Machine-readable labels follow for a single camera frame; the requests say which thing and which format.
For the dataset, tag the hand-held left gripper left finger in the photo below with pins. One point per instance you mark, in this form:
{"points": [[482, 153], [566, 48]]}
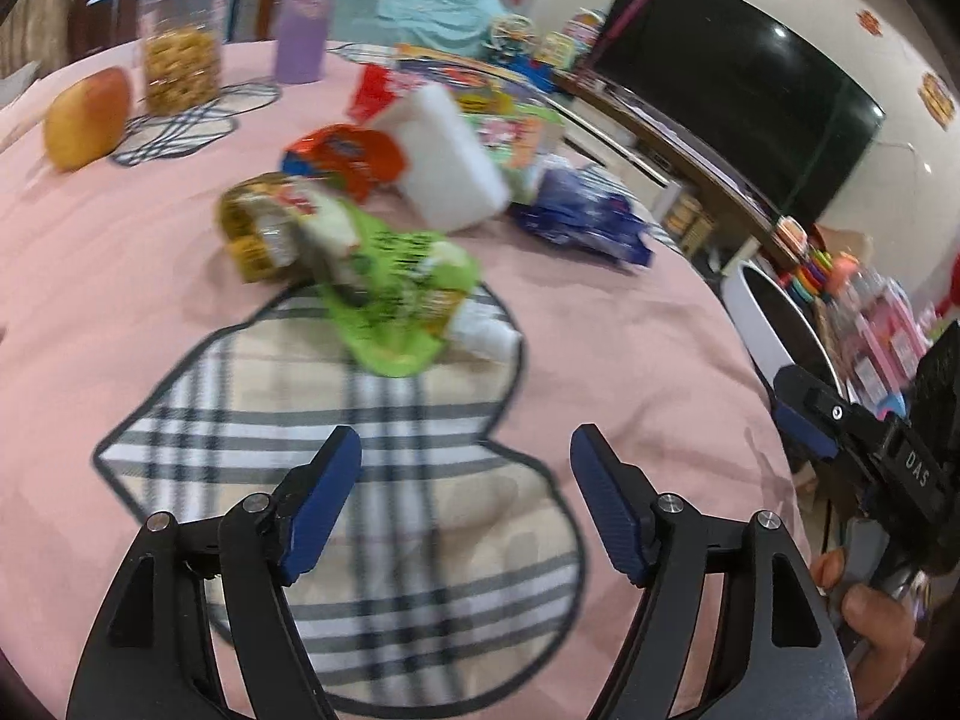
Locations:
{"points": [[319, 495]]}

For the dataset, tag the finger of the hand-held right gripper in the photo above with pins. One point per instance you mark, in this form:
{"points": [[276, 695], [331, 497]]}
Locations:
{"points": [[806, 427]]}

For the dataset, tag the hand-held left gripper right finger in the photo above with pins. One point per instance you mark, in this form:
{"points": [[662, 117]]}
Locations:
{"points": [[604, 499]]}

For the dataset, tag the white trash bin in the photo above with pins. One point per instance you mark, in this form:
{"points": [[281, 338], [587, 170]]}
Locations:
{"points": [[772, 330]]}

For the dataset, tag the small white bottle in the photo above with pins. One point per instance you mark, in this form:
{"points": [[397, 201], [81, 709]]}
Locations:
{"points": [[487, 331]]}

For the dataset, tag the green wrapper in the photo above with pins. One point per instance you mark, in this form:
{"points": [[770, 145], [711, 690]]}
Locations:
{"points": [[390, 277]]}

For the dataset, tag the golden snack packet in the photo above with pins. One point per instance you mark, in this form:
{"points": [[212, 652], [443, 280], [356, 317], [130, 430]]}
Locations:
{"points": [[251, 232]]}

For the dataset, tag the blue white packet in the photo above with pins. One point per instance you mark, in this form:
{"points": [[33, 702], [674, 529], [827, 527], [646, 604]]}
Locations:
{"points": [[581, 217]]}

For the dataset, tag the orange snack packet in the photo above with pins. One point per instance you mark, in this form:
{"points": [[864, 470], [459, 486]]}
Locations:
{"points": [[345, 157]]}

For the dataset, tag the white foam block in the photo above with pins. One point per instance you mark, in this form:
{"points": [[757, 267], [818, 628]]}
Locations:
{"points": [[450, 157]]}

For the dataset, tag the red snack packet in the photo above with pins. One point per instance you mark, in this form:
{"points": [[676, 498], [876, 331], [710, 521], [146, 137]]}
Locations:
{"points": [[373, 94]]}

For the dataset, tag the person's right hand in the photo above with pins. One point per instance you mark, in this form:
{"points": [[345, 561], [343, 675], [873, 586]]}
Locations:
{"points": [[881, 619]]}

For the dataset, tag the pink toy boxes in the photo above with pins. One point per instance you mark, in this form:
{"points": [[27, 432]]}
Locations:
{"points": [[885, 337]]}

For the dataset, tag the pink tablecloth with plaid patches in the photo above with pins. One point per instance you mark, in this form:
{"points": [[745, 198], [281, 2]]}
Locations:
{"points": [[637, 360]]}

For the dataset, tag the rainbow stacking rings toy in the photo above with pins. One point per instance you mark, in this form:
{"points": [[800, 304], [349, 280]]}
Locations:
{"points": [[806, 274]]}

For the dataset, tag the wooden television cabinet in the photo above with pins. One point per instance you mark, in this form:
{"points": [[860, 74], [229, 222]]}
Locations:
{"points": [[675, 165]]}

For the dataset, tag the black flat television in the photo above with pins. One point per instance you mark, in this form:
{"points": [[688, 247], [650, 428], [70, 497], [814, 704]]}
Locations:
{"points": [[735, 82]]}

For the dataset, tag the stack of colourful books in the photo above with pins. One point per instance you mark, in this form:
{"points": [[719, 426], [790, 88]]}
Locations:
{"points": [[517, 139]]}

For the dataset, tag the red yellow apple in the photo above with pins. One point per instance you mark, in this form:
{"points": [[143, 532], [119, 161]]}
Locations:
{"points": [[86, 120]]}

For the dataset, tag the clear plastic popcorn jar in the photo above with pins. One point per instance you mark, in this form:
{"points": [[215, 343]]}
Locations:
{"points": [[181, 60]]}

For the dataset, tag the colourful plastic toy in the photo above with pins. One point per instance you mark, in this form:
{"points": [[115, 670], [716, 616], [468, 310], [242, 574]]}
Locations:
{"points": [[585, 28]]}

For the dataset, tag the purple water bottle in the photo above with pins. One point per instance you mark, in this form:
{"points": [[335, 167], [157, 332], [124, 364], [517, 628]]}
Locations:
{"points": [[304, 30]]}

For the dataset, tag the ferris wheel toy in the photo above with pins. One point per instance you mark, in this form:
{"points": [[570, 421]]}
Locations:
{"points": [[514, 37]]}

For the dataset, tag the teal blanket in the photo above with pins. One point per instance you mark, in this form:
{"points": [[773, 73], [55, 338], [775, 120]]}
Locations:
{"points": [[420, 4]]}

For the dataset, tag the beige curtain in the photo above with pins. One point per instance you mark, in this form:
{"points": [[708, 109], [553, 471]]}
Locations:
{"points": [[19, 30]]}

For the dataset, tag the red gold wall sticker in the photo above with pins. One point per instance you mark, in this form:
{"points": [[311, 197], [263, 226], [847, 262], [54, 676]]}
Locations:
{"points": [[937, 99]]}

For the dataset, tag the small red wall sticker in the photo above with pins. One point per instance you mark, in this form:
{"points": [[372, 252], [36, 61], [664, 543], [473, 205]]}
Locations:
{"points": [[868, 22]]}

